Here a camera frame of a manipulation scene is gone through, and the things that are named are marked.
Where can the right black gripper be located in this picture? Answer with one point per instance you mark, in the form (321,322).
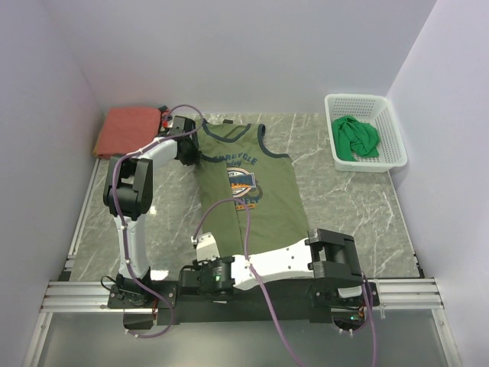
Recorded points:
(203,264)

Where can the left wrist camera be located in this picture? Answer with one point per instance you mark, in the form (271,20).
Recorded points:
(168,122)

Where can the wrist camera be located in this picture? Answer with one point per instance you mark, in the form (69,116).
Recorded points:
(168,122)
(206,248)

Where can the folded red tank top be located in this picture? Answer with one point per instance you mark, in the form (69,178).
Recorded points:
(127,129)

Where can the aluminium frame rail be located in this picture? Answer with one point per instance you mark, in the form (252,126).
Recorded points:
(388,294)

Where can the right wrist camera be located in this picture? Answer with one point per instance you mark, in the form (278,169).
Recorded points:
(206,248)

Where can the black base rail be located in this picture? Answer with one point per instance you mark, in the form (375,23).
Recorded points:
(292,300)

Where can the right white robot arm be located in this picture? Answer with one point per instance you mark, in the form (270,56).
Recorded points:
(324,265)

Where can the bright green tank top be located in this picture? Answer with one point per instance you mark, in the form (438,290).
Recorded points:
(351,137)

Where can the olive green graphic tank top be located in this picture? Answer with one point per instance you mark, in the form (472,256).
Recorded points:
(250,193)

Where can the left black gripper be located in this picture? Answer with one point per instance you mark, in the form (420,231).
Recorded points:
(195,156)

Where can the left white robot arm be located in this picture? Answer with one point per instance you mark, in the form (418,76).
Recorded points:
(129,189)

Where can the white plastic basket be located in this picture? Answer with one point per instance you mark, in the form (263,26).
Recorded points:
(378,112)

